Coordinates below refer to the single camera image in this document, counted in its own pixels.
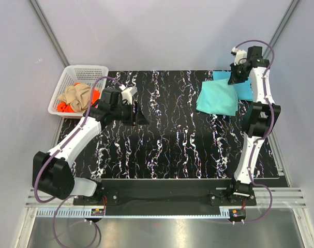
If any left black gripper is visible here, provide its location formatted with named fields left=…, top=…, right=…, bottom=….
left=111, top=101, right=149, bottom=126

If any teal t shirt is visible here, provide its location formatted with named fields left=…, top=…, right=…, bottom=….
left=196, top=79, right=238, bottom=116

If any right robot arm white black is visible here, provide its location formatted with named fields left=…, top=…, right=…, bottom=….
left=226, top=46, right=281, bottom=205

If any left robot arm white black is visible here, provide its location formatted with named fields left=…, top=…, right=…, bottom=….
left=32, top=86, right=149, bottom=205

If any folded blue t shirt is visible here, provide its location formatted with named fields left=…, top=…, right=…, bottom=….
left=213, top=71, right=253, bottom=101

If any beige t shirt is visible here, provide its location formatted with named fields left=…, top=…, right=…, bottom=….
left=58, top=83, right=94, bottom=112

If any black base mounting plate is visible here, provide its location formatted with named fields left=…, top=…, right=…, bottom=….
left=73, top=179, right=257, bottom=218

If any orange t shirt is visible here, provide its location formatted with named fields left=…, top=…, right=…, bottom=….
left=56, top=83, right=102, bottom=113

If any white plastic laundry basket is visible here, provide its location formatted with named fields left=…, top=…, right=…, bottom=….
left=48, top=65, right=109, bottom=119

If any left orange connector board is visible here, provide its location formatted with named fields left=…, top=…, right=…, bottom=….
left=91, top=208, right=105, bottom=216

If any orange connector board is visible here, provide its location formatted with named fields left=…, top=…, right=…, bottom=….
left=230, top=209, right=246, bottom=218
left=91, top=208, right=105, bottom=216

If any right orange connector board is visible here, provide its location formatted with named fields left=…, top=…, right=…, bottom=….
left=230, top=209, right=246, bottom=218

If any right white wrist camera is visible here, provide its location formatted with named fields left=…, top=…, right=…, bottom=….
left=231, top=47, right=247, bottom=66

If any aluminium rail frame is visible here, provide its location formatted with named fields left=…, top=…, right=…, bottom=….
left=25, top=188, right=306, bottom=219

